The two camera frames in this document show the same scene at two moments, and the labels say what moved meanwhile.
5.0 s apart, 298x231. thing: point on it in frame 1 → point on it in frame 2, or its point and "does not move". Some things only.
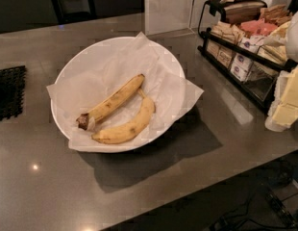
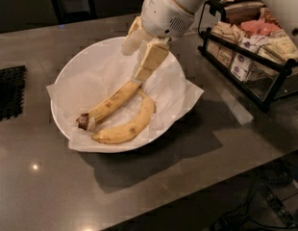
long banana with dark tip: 110,103 does not move
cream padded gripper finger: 287,104 → 161,17
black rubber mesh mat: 10,89 does not move
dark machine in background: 72,2 does not move
